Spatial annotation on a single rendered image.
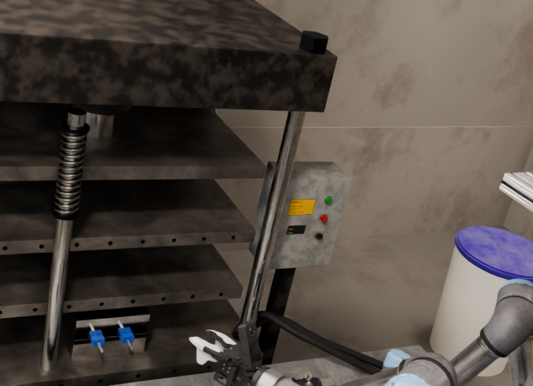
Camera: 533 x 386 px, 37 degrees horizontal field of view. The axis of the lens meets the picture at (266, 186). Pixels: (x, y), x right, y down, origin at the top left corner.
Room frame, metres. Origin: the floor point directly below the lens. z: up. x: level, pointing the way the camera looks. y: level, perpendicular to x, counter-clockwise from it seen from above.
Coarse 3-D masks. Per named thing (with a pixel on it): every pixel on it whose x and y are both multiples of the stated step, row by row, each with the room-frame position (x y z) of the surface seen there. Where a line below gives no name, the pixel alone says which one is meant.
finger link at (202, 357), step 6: (192, 342) 1.67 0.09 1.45; (198, 342) 1.66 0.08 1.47; (204, 342) 1.66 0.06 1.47; (198, 348) 1.65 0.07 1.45; (210, 348) 1.64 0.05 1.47; (216, 348) 1.65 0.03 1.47; (198, 354) 1.65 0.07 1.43; (204, 354) 1.65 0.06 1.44; (198, 360) 1.65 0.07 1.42; (204, 360) 1.65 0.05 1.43; (210, 360) 1.64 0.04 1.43; (216, 360) 1.64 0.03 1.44
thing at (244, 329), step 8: (240, 328) 1.65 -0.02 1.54; (248, 328) 1.66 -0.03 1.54; (240, 336) 1.65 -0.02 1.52; (248, 336) 1.65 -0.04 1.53; (256, 336) 1.67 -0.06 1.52; (240, 344) 1.64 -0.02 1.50; (248, 344) 1.63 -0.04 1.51; (256, 344) 1.66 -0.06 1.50; (248, 352) 1.63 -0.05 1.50; (256, 352) 1.65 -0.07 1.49; (248, 360) 1.62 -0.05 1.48; (256, 360) 1.63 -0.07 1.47; (248, 368) 1.61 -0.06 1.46; (256, 368) 1.62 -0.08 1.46
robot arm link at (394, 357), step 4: (388, 352) 2.08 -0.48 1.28; (392, 352) 2.07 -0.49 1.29; (396, 352) 2.08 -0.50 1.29; (400, 352) 2.09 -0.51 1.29; (404, 352) 2.09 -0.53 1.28; (388, 356) 2.06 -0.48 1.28; (392, 356) 2.05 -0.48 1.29; (396, 356) 2.05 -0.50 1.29; (400, 356) 2.06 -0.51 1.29; (404, 356) 2.06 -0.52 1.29; (408, 356) 2.07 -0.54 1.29; (388, 360) 2.05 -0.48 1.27; (392, 360) 2.04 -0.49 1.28; (396, 360) 2.04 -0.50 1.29; (400, 360) 2.04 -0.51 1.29; (384, 364) 2.06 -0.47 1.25; (388, 364) 2.05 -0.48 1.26; (392, 364) 2.04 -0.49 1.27; (396, 364) 2.04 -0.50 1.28; (384, 368) 2.05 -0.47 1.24; (388, 368) 2.04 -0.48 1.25; (392, 368) 2.03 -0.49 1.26
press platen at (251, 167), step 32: (0, 128) 2.48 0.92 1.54; (32, 128) 2.54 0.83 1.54; (128, 128) 2.73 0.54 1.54; (160, 128) 2.80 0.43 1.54; (192, 128) 2.87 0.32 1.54; (224, 128) 2.95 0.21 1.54; (0, 160) 2.25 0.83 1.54; (32, 160) 2.30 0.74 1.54; (96, 160) 2.41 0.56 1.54; (128, 160) 2.46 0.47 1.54; (160, 160) 2.52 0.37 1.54; (192, 160) 2.58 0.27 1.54; (224, 160) 2.64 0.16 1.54; (256, 160) 2.71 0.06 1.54
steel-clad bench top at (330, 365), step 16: (368, 352) 2.77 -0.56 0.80; (384, 352) 2.79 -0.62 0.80; (416, 352) 2.84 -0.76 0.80; (272, 368) 2.52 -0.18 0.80; (288, 368) 2.54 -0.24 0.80; (304, 368) 2.56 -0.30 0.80; (320, 368) 2.59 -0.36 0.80; (336, 368) 2.61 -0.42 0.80; (352, 368) 2.63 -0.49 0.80; (128, 384) 2.25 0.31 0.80; (144, 384) 2.26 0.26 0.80; (160, 384) 2.28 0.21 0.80; (176, 384) 2.30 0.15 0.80; (192, 384) 2.32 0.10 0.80; (208, 384) 2.34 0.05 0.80; (336, 384) 2.51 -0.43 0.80
